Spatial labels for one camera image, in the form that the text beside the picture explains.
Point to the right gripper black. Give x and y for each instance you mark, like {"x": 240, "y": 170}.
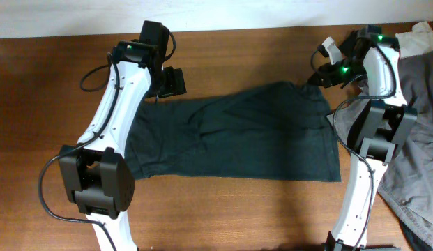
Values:
{"x": 328, "y": 69}

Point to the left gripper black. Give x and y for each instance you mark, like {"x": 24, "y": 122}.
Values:
{"x": 174, "y": 81}

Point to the black Nike t-shirt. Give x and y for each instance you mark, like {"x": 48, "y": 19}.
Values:
{"x": 277, "y": 131}

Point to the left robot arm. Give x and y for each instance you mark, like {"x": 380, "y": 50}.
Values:
{"x": 94, "y": 171}

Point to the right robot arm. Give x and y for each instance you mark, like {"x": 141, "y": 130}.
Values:
{"x": 378, "y": 133}

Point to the black garment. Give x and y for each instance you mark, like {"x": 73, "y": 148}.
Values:
{"x": 348, "y": 45}

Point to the white garment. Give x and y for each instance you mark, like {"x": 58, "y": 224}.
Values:
{"x": 416, "y": 42}

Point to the grey garment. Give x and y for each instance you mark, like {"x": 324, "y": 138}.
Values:
{"x": 407, "y": 185}

